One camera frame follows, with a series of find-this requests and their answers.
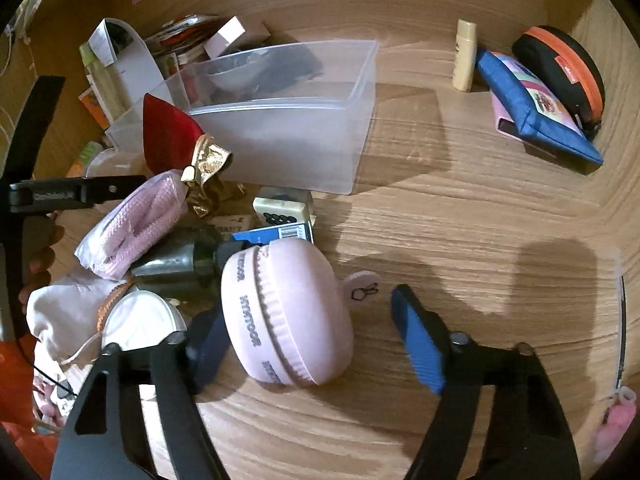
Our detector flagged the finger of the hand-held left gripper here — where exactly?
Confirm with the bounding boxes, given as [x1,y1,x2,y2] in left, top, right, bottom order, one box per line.
[9,175,149,212]

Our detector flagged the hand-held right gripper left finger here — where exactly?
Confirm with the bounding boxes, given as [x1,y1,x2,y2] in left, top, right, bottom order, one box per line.
[50,305,232,480]

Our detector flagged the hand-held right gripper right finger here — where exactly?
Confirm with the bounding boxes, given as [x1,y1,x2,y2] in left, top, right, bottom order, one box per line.
[391,284,582,480]

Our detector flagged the pink cord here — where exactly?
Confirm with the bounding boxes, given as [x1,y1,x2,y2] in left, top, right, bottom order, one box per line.
[75,170,190,280]

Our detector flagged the pink round zip case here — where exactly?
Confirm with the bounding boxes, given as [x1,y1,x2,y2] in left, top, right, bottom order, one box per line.
[220,237,355,387]

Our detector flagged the dark green metal cup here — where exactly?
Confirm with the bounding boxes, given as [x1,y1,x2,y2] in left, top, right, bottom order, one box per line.
[131,227,247,302]

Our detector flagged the red velvet pouch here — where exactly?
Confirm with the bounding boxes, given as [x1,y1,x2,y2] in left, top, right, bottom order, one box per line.
[142,93,206,177]

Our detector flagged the white cloth pouch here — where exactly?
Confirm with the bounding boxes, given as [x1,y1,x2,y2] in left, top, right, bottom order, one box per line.
[26,272,132,366]

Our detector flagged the gold foil wrapper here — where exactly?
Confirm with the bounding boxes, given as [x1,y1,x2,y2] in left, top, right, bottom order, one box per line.
[181,132,235,218]

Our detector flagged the cream mahjong tile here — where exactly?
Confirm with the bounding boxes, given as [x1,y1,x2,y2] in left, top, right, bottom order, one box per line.
[251,187,316,228]

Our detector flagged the clear plastic container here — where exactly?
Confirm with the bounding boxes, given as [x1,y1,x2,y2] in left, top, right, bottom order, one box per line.
[104,39,380,197]

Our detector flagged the wooden desktop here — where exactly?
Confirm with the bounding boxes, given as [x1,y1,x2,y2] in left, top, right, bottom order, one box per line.
[10,0,638,480]

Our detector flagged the person's left hand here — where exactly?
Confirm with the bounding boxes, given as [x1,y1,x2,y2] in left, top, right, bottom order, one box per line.
[19,212,67,307]

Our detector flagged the green orange tube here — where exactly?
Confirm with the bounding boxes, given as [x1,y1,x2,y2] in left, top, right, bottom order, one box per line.
[65,141,105,178]

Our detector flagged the orange paper packet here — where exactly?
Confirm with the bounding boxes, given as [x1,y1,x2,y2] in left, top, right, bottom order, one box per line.
[79,87,113,130]

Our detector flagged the white round paper tag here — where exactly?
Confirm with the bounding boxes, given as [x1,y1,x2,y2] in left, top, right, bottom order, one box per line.
[344,270,381,305]

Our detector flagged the white paper box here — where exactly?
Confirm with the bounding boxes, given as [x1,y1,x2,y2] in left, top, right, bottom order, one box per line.
[89,17,166,111]

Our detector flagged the blue barcode card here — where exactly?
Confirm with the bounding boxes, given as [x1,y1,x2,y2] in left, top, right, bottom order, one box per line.
[231,222,316,248]

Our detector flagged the person's orange clothing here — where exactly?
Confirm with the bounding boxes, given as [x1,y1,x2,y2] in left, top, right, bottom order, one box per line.
[0,337,63,480]

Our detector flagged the small pink white box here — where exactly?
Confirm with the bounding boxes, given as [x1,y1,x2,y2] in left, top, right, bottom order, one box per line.
[204,15,271,60]

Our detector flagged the blue zip pouch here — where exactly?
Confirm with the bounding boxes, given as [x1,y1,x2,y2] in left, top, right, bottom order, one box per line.
[475,49,605,176]

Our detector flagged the cream squeeze bottle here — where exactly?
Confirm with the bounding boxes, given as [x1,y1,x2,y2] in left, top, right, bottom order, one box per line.
[451,19,478,93]

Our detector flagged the black orange zip case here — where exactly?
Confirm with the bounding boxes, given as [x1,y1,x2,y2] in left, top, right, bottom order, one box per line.
[511,25,607,142]

